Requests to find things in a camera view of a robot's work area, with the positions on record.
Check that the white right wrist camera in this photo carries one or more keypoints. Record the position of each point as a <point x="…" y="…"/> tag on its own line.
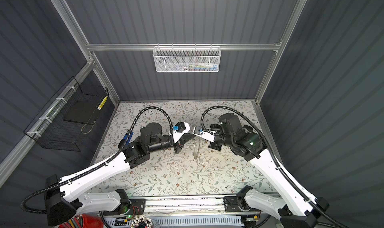
<point x="208" y="135"/>

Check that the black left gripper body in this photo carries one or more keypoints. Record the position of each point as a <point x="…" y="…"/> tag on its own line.
<point x="177" y="145"/>

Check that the white wire mesh basket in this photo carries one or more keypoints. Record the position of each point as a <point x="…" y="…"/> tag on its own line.
<point x="187" y="61"/>

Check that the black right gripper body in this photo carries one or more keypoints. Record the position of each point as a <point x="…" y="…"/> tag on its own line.
<point x="219" y="137"/>

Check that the yellow marker pen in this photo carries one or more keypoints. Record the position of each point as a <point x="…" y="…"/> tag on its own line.
<point x="102" y="103"/>

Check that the red round object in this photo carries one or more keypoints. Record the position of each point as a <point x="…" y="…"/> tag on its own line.
<point x="83" y="221"/>

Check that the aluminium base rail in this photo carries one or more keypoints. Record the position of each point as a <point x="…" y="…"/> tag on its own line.
<point x="190" y="205"/>

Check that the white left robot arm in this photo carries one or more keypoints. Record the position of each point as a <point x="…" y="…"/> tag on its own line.
<point x="69" y="196"/>

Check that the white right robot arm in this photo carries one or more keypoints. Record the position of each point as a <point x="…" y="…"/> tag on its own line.
<point x="296" y="207"/>

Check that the blue stapler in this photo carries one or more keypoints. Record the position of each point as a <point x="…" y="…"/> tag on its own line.
<point x="126" y="139"/>

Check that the black pad in basket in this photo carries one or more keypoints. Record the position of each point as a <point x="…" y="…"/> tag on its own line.
<point x="82" y="112"/>

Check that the black wire basket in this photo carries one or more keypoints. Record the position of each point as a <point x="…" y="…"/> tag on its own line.
<point x="68" y="122"/>

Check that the white perforated cable tray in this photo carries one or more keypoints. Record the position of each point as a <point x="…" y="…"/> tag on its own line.
<point x="217" y="221"/>

